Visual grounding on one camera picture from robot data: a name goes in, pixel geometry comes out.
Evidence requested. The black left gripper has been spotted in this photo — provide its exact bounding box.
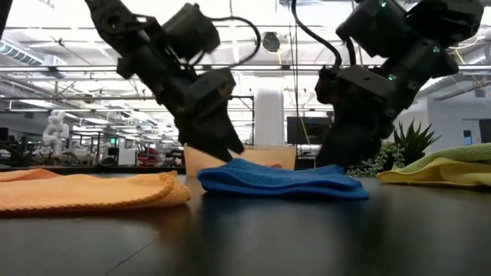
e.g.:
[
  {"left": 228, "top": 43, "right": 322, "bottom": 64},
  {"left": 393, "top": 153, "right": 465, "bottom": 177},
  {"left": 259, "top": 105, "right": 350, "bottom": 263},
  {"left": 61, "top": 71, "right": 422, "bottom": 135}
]
[{"left": 153, "top": 72, "right": 246, "bottom": 162}]

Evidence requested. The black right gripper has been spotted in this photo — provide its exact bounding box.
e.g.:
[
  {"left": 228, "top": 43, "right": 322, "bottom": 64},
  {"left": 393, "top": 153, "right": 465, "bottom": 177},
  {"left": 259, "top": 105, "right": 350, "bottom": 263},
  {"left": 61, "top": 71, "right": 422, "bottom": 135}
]
[{"left": 315, "top": 65, "right": 396, "bottom": 169}]

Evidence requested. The blue microfiber towel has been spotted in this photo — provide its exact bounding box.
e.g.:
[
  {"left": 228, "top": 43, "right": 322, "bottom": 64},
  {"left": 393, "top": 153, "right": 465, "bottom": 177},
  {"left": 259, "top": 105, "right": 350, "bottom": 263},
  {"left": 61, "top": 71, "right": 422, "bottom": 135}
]
[{"left": 196, "top": 158, "right": 371, "bottom": 202}]

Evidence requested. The yellow microfiber towel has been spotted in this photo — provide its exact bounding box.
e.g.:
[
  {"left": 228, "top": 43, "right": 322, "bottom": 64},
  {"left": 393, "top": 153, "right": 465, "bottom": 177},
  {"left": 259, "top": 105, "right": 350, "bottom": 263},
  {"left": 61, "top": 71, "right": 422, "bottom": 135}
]
[{"left": 375, "top": 156, "right": 491, "bottom": 189}]

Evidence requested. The green microfiber towel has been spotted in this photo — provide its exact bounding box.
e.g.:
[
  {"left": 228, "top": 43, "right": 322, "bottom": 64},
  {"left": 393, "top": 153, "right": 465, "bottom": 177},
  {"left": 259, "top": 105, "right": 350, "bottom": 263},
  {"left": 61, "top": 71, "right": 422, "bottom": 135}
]
[{"left": 402, "top": 142, "right": 491, "bottom": 172}]

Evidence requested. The orange microfiber towel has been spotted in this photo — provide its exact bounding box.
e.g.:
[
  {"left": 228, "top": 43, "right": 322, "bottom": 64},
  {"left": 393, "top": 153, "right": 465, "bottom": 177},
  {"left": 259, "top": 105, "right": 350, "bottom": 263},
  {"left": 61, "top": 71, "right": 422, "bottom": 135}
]
[{"left": 0, "top": 168, "right": 192, "bottom": 213}]

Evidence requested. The orange translucent plastic bin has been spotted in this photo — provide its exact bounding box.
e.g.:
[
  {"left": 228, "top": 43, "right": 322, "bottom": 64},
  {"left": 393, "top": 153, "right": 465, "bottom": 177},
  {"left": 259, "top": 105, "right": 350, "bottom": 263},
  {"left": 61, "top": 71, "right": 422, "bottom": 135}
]
[{"left": 183, "top": 144, "right": 298, "bottom": 178}]

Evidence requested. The green artificial succulent plant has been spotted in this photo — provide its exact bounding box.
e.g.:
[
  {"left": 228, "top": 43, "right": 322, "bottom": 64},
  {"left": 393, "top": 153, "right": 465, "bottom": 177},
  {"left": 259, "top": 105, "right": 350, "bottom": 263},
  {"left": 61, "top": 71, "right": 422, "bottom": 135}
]
[{"left": 346, "top": 119, "right": 441, "bottom": 179}]

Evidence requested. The black camera stand frame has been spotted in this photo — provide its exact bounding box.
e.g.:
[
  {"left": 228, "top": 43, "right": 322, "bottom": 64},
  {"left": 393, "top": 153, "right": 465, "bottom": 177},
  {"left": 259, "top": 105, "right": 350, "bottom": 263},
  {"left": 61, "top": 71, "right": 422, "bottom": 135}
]
[{"left": 229, "top": 94, "right": 255, "bottom": 146}]

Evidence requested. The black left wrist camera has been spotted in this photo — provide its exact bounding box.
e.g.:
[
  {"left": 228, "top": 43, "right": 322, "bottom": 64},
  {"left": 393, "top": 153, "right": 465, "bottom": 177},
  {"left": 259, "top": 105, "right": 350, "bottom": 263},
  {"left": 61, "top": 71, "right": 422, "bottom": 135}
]
[{"left": 186, "top": 67, "right": 238, "bottom": 116}]

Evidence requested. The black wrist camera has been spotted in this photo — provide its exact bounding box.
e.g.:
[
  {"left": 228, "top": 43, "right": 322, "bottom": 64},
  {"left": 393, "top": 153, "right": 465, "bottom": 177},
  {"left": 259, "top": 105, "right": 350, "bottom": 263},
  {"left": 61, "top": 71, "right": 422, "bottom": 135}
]
[
  {"left": 186, "top": 67, "right": 238, "bottom": 116},
  {"left": 336, "top": 64, "right": 398, "bottom": 101}
]

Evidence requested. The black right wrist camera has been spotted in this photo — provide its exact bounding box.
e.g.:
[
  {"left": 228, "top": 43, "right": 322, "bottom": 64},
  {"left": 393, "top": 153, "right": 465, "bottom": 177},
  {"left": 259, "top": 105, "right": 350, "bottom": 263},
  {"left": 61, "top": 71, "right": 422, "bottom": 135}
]
[{"left": 336, "top": 64, "right": 398, "bottom": 101}]

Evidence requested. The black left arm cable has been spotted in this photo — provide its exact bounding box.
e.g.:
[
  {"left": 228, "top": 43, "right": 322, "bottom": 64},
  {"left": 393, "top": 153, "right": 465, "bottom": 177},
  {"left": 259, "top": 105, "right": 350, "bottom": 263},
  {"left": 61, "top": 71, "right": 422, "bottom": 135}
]
[{"left": 189, "top": 15, "right": 262, "bottom": 71}]

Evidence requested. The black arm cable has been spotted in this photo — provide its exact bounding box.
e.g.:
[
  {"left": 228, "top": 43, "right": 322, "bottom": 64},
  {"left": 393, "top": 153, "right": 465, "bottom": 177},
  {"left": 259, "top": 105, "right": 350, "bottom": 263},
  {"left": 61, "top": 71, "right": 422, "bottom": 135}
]
[
  {"left": 189, "top": 15, "right": 262, "bottom": 71},
  {"left": 290, "top": 0, "right": 356, "bottom": 69}
]

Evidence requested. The black ceiling cord reel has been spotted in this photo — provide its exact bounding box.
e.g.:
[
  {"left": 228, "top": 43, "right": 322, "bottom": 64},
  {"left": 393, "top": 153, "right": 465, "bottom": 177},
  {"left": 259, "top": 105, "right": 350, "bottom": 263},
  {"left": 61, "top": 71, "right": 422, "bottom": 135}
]
[{"left": 262, "top": 31, "right": 282, "bottom": 54}]

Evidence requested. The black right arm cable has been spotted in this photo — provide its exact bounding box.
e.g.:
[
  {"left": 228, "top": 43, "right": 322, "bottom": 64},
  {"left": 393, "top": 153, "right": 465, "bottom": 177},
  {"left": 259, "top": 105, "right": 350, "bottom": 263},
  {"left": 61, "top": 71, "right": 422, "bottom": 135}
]
[{"left": 290, "top": 0, "right": 356, "bottom": 69}]

